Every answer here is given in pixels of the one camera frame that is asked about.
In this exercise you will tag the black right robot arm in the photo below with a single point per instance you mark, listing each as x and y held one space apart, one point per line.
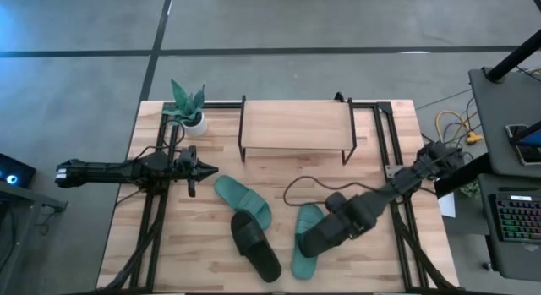
406 181

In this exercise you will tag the green snake plant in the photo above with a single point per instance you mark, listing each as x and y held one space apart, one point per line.
186 102

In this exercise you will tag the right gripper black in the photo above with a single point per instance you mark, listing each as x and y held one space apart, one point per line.
355 214

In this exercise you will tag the grey side table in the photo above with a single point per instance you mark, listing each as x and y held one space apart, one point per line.
21 227

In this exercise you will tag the wooden shelf with black frame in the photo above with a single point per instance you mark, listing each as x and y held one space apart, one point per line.
296 126

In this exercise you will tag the black metal table frame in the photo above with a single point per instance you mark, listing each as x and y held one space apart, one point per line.
220 105

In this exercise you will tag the black round pole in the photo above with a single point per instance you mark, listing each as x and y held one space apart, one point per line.
513 56

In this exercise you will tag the green slide sandal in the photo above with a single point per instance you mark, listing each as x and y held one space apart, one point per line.
236 195
304 265

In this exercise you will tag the black slide sandal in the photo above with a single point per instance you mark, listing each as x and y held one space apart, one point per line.
258 252
310 246

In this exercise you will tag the small black clamp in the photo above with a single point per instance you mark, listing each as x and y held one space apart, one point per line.
339 96

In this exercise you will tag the backlit rainbow keyboard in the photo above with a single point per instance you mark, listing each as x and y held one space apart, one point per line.
517 219

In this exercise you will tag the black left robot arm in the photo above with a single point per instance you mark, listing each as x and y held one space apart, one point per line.
105 172

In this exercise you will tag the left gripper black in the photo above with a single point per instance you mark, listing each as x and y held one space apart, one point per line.
188 168

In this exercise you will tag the smartphone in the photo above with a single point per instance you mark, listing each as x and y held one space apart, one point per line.
528 155

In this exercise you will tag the white paper sheet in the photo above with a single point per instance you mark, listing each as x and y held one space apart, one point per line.
446 205

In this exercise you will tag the white plant pot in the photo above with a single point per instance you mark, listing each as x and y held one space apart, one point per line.
198 128

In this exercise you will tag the black box with blue light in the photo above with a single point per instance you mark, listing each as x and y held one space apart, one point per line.
17 170

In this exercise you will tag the silver metal mounting plate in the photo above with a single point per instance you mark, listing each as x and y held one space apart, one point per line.
391 171

